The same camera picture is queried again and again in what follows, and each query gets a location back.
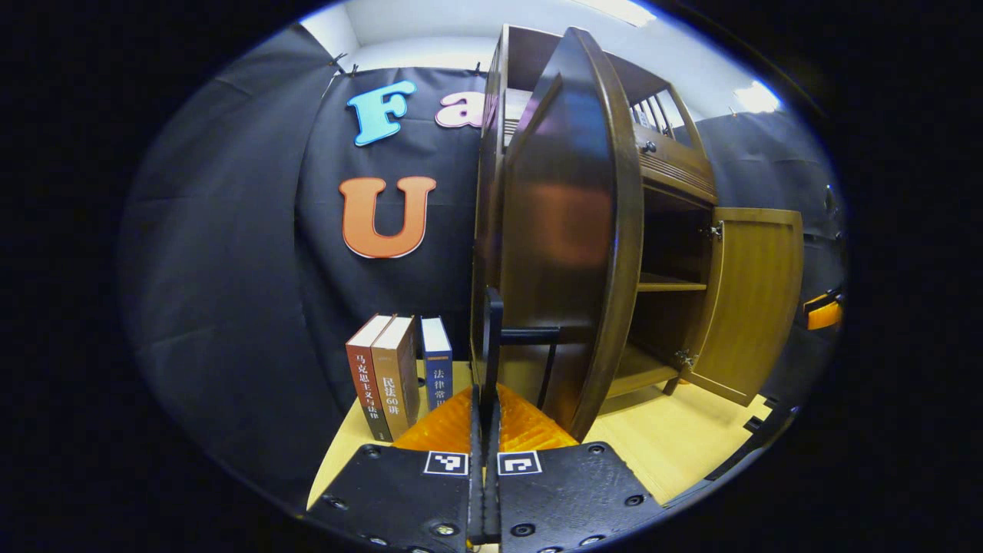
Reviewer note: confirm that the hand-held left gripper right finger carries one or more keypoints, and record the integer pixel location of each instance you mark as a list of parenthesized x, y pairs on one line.
[(568, 499)]

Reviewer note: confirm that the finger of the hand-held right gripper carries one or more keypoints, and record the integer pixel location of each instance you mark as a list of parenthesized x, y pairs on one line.
[(825, 316), (823, 296)]

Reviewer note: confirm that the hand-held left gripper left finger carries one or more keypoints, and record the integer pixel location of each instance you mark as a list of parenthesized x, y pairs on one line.
[(399, 499)]

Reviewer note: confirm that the wooden shoe cabinet door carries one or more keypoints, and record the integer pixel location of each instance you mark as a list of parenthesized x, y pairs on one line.
[(752, 307), (568, 230)]

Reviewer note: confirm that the wooden double-door shoe cabinet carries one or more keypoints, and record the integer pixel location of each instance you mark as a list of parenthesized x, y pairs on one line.
[(485, 215)]

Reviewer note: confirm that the metal door hinge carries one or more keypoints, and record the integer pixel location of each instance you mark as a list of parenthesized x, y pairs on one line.
[(716, 230), (684, 359)]

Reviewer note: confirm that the wooden cabinet drawer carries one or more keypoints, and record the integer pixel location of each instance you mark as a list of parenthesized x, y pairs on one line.
[(676, 165)]

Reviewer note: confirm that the brown hardcover book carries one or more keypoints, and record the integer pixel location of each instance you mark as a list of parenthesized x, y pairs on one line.
[(395, 384)]

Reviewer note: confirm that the red hardcover book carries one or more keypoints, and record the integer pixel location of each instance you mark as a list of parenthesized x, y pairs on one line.
[(365, 384)]

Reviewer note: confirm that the blue hardcover book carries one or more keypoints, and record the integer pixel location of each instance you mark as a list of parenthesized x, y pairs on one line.
[(438, 369)]

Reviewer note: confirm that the wooden inner shelf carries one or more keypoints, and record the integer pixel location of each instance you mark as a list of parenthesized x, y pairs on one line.
[(672, 284)]

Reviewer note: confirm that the ceiling light panel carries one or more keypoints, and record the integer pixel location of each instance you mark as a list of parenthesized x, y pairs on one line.
[(614, 9), (756, 97)]

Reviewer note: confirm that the black backdrop cloth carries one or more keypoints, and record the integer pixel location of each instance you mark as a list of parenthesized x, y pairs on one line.
[(230, 307)]

